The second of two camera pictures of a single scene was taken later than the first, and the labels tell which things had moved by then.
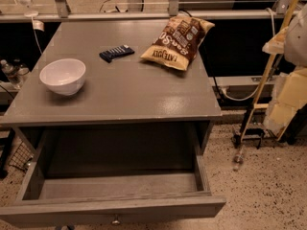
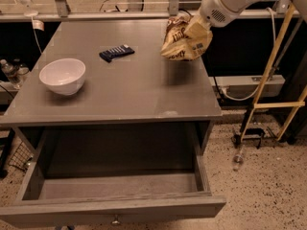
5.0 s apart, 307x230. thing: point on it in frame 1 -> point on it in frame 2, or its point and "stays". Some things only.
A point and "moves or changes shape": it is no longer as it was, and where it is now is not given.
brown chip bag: [178, 41] moves or changes shape
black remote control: [116, 52] stays
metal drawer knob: [116, 220] stays
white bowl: [64, 76] stays
